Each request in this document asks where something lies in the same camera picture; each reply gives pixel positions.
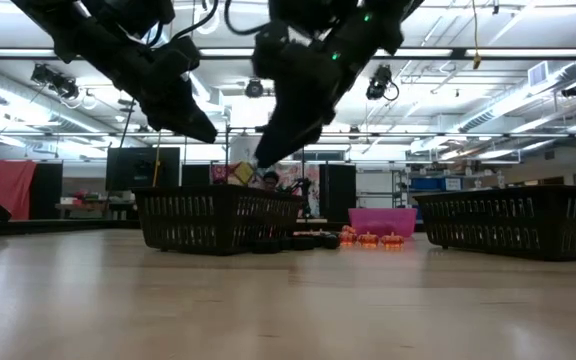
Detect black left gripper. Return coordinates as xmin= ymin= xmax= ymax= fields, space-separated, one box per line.
xmin=98 ymin=35 xmax=219 ymax=145

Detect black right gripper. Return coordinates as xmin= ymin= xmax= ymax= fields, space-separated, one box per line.
xmin=251 ymin=21 xmax=360 ymax=170

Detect black slotted plastic basket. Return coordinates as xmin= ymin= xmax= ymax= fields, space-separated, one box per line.
xmin=412 ymin=184 xmax=576 ymax=262
xmin=131 ymin=184 xmax=303 ymax=257

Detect orange translucent pumpkin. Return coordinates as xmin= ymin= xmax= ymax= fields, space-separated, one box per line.
xmin=338 ymin=225 xmax=358 ymax=247
xmin=356 ymin=231 xmax=380 ymax=249
xmin=380 ymin=231 xmax=406 ymax=250

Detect person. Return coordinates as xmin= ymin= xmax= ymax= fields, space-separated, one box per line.
xmin=261 ymin=170 xmax=282 ymax=193

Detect black partition panel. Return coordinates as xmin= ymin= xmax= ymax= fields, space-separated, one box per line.
xmin=318 ymin=163 xmax=358 ymax=224
xmin=181 ymin=163 xmax=212 ymax=188

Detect black monitor screen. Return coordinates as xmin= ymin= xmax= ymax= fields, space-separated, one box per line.
xmin=105 ymin=146 xmax=181 ymax=192

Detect pink plastic bowl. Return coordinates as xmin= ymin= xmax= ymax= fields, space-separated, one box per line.
xmin=347 ymin=207 xmax=418 ymax=239

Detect blue storage bins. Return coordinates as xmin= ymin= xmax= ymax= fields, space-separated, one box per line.
xmin=410 ymin=176 xmax=464 ymax=193

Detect red hanging cloth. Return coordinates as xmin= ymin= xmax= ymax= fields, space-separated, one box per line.
xmin=0 ymin=159 xmax=38 ymax=221

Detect colourful wall poster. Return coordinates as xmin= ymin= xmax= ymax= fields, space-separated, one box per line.
xmin=211 ymin=162 xmax=257 ymax=189

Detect black ceiling-mounted camera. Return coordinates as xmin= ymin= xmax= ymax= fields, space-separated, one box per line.
xmin=366 ymin=64 xmax=400 ymax=101
xmin=244 ymin=78 xmax=265 ymax=99
xmin=30 ymin=63 xmax=80 ymax=100

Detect yellow hanging cable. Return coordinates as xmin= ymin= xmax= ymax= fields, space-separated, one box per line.
xmin=470 ymin=0 xmax=483 ymax=70

